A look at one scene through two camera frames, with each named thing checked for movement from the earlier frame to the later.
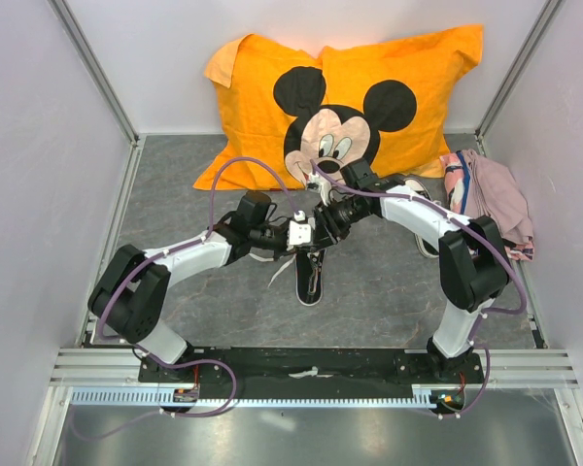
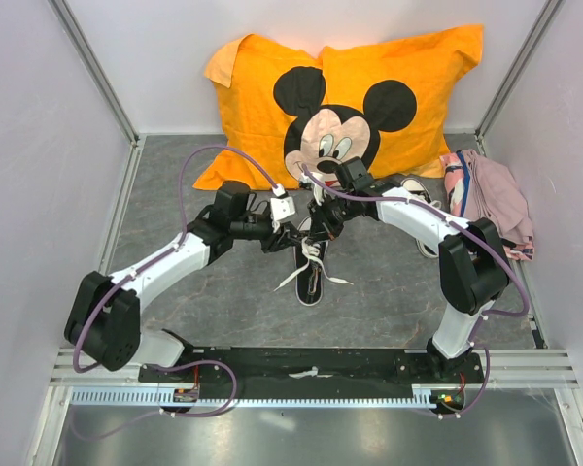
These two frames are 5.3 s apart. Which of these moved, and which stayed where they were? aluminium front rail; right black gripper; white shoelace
Moved: white shoelace
Stayed: right black gripper; aluminium front rail
